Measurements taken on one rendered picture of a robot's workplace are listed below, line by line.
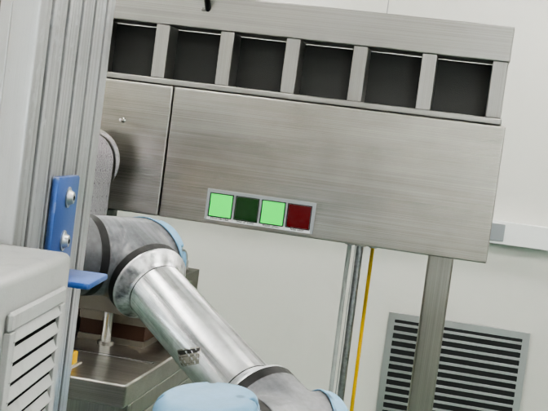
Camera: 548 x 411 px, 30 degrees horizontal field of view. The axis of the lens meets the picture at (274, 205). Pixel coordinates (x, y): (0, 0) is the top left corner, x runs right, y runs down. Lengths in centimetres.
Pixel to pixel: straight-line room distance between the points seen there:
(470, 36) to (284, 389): 123
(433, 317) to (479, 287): 218
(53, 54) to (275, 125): 152
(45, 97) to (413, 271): 388
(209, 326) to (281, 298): 336
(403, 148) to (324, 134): 18
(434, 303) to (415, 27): 64
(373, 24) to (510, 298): 252
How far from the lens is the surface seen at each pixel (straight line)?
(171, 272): 142
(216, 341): 131
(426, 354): 245
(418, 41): 228
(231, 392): 116
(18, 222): 77
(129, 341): 208
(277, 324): 471
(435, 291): 243
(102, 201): 227
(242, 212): 230
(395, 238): 226
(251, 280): 471
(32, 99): 77
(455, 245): 226
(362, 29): 229
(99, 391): 178
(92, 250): 142
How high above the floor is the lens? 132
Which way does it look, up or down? 3 degrees down
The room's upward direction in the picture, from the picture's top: 7 degrees clockwise
